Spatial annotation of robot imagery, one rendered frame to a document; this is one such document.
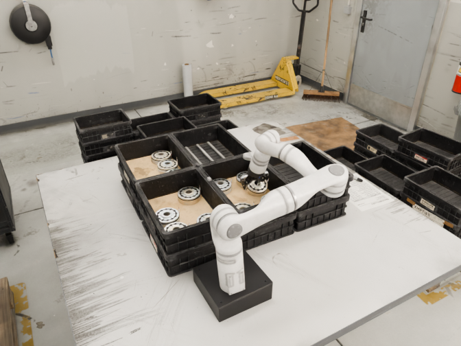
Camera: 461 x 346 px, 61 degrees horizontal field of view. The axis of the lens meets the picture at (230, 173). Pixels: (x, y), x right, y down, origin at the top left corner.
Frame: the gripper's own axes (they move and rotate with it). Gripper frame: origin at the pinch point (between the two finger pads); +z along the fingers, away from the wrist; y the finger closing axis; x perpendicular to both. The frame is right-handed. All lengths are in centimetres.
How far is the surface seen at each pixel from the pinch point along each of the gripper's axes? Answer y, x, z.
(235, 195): -6.9, -0.7, 4.2
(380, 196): 69, -17, 9
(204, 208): -23.7, -4.4, 3.1
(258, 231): -6.8, -23.9, -2.2
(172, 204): -35.6, 3.1, 6.7
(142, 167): -41, 37, 21
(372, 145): 144, 53, 67
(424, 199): 111, -18, 26
